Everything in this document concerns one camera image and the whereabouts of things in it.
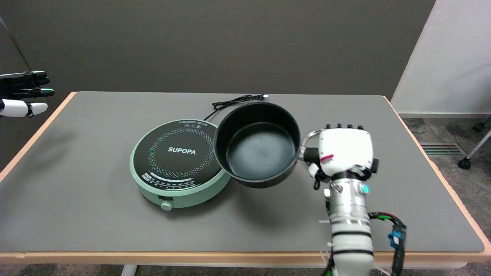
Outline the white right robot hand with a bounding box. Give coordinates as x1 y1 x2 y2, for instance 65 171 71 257
304 124 380 190

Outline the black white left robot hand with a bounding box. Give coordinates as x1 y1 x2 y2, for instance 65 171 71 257
0 71 55 118

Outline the black soup pot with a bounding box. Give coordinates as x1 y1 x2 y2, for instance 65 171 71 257
213 101 325 189

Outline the floor vent grille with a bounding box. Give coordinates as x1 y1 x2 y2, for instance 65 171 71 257
419 143 467 156

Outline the grey table mat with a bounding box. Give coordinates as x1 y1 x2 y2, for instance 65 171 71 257
0 91 485 253

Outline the rolling chair base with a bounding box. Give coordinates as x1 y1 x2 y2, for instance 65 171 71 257
458 115 491 170

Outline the white partition panel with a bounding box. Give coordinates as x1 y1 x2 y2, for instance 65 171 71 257
390 0 491 118

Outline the green SUPOPA induction cooker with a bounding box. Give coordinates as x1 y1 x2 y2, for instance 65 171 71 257
130 119 232 211

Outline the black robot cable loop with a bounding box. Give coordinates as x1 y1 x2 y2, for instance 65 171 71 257
367 212 407 276

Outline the black power cord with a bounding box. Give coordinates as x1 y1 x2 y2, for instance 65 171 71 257
203 94 269 122

